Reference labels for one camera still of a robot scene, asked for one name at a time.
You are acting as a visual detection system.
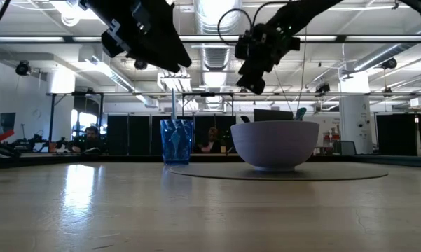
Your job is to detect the black bar with light strips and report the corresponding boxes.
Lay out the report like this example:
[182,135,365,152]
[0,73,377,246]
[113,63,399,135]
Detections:
[0,34,421,45]

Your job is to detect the lavender bowl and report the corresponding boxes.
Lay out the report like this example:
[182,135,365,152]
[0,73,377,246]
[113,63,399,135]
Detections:
[230,120,320,172]

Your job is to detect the black monitor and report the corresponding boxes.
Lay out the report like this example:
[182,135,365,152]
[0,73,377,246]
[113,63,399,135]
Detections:
[254,108,295,123]

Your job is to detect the black background gantry frame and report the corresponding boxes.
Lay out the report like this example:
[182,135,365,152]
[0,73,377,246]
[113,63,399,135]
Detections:
[180,92,235,116]
[46,91,106,153]

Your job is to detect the background black robot arms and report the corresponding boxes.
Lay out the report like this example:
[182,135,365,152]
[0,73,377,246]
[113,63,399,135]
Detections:
[13,132,74,154]

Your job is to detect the blue drinking straw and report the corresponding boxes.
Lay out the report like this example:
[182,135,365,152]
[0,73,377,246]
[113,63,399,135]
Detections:
[171,88,178,121]

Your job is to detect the iridescent metal spoon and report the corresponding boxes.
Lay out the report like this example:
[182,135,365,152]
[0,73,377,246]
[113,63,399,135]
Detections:
[294,106,308,122]

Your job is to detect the black partition panels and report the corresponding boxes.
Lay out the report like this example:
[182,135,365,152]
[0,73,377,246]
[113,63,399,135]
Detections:
[375,113,421,157]
[106,114,237,156]

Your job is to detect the silver ventilation duct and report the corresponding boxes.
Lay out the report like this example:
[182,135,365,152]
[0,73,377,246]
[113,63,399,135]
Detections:
[193,0,242,113]

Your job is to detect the grey office chair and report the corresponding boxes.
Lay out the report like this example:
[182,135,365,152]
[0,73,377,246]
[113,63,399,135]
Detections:
[340,140,357,156]

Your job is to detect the blue faceted plastic cup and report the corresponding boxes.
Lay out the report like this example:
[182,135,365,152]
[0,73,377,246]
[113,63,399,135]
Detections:
[159,118,194,166]

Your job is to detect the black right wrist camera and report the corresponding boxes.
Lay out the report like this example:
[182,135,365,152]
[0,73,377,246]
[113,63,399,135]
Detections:
[235,30,254,61]

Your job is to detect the person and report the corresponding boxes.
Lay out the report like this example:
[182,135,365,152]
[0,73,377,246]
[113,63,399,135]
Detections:
[197,126,228,154]
[71,125,104,154]

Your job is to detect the dark wall picture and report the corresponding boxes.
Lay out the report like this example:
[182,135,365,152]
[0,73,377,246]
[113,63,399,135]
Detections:
[0,112,17,137]

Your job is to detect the white column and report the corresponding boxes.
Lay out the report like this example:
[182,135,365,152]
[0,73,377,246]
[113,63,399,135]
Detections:
[338,71,374,155]

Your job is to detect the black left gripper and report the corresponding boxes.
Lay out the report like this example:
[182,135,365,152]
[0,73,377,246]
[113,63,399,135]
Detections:
[80,0,193,74]

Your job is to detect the round grey placemat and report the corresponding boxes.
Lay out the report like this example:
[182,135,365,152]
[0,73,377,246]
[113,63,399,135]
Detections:
[168,162,389,181]

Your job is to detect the black table frame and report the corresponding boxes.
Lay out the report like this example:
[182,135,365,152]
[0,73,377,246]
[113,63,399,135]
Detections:
[0,153,421,171]

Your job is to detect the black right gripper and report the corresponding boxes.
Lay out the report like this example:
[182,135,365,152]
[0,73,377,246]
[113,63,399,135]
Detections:
[236,22,301,96]

